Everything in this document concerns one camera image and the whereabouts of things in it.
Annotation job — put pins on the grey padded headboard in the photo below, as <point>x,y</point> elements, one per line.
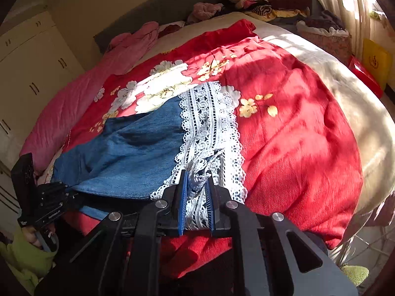
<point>160,9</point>

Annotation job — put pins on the blue denim pants white lace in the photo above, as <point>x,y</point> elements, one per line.
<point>129,160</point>

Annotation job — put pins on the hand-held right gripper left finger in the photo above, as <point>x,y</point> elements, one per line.
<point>182,205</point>

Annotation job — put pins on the pink fluffy cloth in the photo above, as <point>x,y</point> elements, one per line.
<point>205,10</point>

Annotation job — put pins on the frilled laundry basket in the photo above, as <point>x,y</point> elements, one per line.
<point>327,41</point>

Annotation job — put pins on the dark red cloth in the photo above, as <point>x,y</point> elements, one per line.
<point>169,30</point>

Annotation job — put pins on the pink pillow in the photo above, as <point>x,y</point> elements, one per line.
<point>77,98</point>

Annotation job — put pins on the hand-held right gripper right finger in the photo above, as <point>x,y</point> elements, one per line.
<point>210,205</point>

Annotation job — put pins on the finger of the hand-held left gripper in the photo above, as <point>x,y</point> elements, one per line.
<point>58,195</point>

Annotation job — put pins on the dark purple clothes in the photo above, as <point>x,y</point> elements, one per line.
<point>324,21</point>

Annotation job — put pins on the red floral blanket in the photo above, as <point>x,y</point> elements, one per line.
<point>293,129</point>

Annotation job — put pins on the red bag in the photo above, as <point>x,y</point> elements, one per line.
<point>364,75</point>

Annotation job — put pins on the cream wardrobe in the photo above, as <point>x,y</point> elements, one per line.
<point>31,67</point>

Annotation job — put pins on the person's left hand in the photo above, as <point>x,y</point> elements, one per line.
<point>30,236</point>

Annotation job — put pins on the yellow bag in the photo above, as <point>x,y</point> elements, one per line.
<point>375,61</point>

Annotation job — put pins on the person's left forearm green sleeve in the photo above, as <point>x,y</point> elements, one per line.
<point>27,262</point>

